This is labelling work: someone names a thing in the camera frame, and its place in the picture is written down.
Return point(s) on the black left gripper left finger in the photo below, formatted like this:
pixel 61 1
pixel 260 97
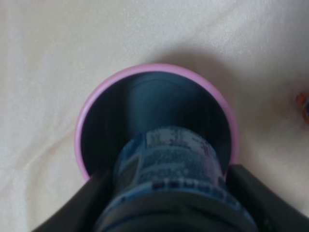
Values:
pixel 80 213

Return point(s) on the red sausage in wrapper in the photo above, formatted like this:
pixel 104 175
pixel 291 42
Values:
pixel 302 99

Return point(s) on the pink saucepan with handle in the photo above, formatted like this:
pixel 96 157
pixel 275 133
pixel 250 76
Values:
pixel 146 97

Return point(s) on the blue gum bottle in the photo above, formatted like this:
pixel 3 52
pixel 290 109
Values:
pixel 172 179

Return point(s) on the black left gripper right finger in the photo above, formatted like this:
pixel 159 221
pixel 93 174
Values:
pixel 269 211

